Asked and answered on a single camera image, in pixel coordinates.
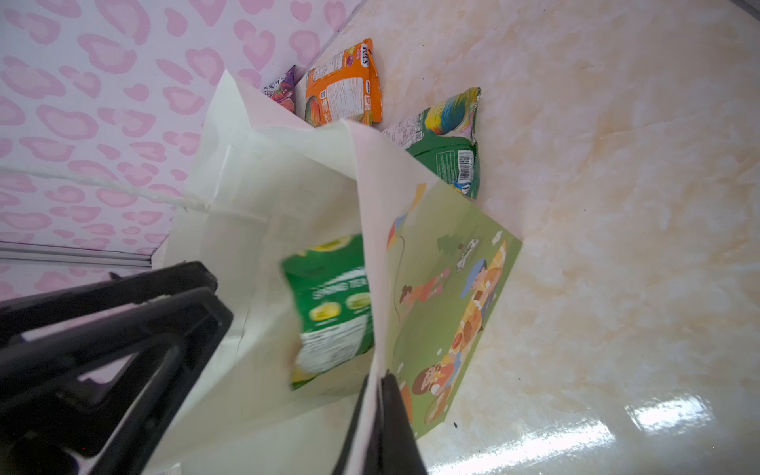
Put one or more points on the green rainbow candy bag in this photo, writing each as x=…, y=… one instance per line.
x=442, y=138

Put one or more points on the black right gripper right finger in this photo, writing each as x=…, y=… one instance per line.
x=380, y=439

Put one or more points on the purple candy bag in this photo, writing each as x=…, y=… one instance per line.
x=282, y=90

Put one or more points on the white paper bag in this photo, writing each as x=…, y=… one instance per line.
x=266, y=186

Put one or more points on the orange candy bag upper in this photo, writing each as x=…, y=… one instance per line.
x=346, y=87

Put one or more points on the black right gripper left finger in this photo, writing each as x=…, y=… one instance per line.
x=93, y=376

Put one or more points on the green Fox's spring tea bag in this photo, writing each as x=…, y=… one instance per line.
x=331, y=294

